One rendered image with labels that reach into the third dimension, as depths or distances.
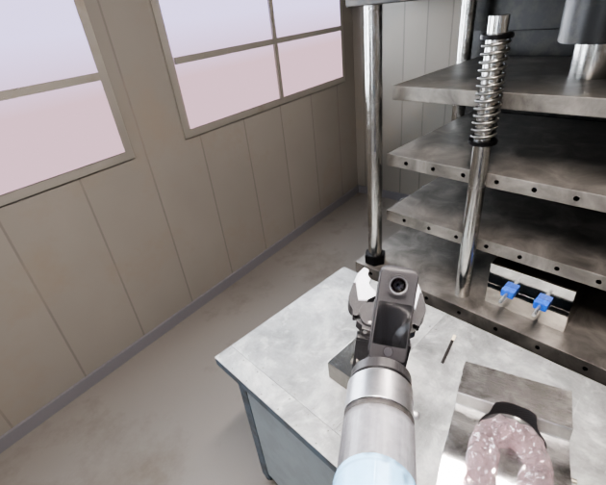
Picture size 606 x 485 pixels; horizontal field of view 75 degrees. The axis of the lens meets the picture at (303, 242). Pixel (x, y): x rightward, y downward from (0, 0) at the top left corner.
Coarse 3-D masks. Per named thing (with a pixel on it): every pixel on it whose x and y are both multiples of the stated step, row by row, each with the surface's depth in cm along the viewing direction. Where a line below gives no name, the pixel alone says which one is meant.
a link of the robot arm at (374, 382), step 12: (360, 372) 45; (372, 372) 44; (384, 372) 43; (396, 372) 45; (348, 384) 45; (360, 384) 43; (372, 384) 42; (384, 384) 42; (396, 384) 43; (408, 384) 44; (348, 396) 43; (360, 396) 42; (372, 396) 48; (384, 396) 41; (396, 396) 41; (408, 396) 42; (408, 408) 41
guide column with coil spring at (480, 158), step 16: (496, 16) 106; (496, 32) 108; (496, 48) 110; (496, 64) 112; (496, 80) 114; (480, 96) 118; (496, 96) 116; (480, 112) 120; (480, 128) 122; (480, 160) 126; (480, 176) 129; (480, 192) 132; (480, 208) 135; (464, 224) 141; (464, 240) 143; (464, 256) 146; (464, 272) 149; (464, 288) 153
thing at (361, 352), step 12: (360, 312) 53; (372, 312) 53; (360, 324) 51; (360, 336) 52; (360, 348) 52; (408, 348) 51; (360, 360) 54; (372, 360) 45; (384, 360) 45; (408, 372) 46
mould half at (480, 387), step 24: (480, 384) 106; (504, 384) 105; (528, 384) 105; (456, 408) 105; (480, 408) 103; (528, 408) 99; (552, 408) 98; (456, 432) 98; (552, 432) 96; (456, 456) 92; (504, 456) 91; (552, 456) 92; (456, 480) 89; (504, 480) 86
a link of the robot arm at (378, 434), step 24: (360, 408) 40; (384, 408) 40; (360, 432) 38; (384, 432) 38; (408, 432) 39; (360, 456) 36; (384, 456) 35; (408, 456) 37; (336, 480) 36; (360, 480) 34; (384, 480) 34; (408, 480) 35
